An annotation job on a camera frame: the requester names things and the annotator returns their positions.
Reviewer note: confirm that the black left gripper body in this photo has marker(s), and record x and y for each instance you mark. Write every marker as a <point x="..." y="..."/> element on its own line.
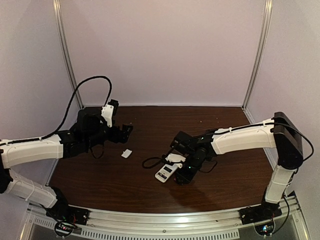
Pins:
<point x="124" y="131"/>

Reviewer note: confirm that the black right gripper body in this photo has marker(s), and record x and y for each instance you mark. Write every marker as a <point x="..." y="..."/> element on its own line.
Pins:
<point x="182" y="178"/>

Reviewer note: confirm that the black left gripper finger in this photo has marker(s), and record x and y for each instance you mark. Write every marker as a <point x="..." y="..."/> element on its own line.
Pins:
<point x="124" y="127"/>
<point x="129" y="129"/>

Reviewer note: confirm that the white remote control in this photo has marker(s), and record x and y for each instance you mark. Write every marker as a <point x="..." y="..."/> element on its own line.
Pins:
<point x="166" y="172"/>

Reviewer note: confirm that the white battery cover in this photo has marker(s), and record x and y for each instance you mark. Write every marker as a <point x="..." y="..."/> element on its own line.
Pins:
<point x="126" y="153"/>

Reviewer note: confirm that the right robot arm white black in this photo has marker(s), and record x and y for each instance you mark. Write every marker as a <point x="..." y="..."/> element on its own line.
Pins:
<point x="278" y="132"/>

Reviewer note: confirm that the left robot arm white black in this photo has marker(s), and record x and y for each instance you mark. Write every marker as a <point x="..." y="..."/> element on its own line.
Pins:
<point x="94" y="126"/>

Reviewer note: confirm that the right round circuit board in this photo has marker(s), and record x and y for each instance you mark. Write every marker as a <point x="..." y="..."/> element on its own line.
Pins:
<point x="265" y="229"/>

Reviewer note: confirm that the round circuit board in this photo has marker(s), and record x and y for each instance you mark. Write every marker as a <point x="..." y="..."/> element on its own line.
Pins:
<point x="265" y="229"/>
<point x="63" y="229"/>

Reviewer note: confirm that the left round circuit board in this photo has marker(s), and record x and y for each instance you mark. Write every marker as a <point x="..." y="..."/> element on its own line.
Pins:
<point x="63" y="229"/>

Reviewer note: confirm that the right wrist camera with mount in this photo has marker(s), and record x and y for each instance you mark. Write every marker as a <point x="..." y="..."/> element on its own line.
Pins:
<point x="175" y="159"/>

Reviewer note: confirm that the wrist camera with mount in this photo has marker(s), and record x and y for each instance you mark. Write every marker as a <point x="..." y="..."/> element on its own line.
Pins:
<point x="175" y="159"/>
<point x="108" y="111"/>

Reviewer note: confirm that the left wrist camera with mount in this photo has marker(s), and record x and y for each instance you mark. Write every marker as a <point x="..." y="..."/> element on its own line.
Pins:
<point x="108" y="111"/>

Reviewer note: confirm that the front aluminium rail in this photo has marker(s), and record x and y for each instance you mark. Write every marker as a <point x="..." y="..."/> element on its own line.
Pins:
<point x="210" y="225"/>

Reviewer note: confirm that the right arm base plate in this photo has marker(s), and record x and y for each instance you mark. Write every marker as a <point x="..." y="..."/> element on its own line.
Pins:
<point x="258" y="213"/>

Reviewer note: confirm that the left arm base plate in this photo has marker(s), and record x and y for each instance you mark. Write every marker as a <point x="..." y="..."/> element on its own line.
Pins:
<point x="67" y="213"/>

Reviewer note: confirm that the left aluminium frame post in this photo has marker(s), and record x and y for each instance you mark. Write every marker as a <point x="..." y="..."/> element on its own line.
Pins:
<point x="57" y="9"/>

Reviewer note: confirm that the aluminium frame post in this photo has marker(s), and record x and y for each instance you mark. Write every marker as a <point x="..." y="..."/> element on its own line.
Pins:
<point x="57" y="9"/>
<point x="265" y="27"/>

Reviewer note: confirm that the right aluminium frame post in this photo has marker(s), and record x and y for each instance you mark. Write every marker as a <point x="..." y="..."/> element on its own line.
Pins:
<point x="265" y="27"/>

